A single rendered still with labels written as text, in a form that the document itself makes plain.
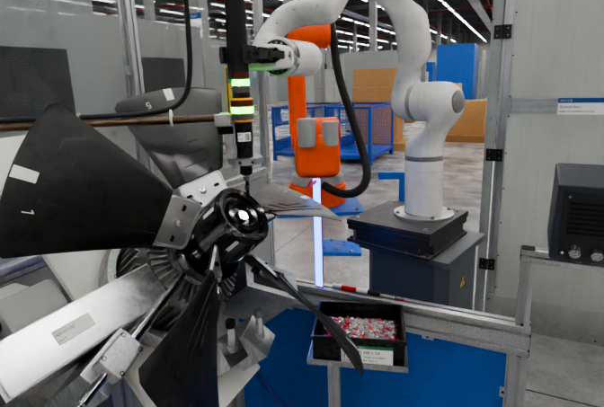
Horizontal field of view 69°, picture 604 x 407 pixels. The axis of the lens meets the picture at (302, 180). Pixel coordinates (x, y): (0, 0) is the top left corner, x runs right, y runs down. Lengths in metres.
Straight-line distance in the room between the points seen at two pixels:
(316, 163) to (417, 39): 3.56
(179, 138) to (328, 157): 3.93
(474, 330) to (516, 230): 1.47
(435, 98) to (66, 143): 0.97
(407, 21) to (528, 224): 1.59
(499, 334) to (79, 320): 0.94
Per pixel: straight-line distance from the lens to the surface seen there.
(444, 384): 1.36
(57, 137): 0.72
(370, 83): 8.96
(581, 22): 2.54
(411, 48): 1.35
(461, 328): 1.24
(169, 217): 0.78
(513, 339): 1.24
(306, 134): 4.67
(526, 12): 2.53
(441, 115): 1.33
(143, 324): 0.75
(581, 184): 1.05
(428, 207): 1.42
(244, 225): 0.78
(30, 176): 0.70
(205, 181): 0.88
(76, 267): 0.93
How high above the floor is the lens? 1.46
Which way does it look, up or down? 13 degrees down
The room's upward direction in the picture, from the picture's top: 2 degrees counter-clockwise
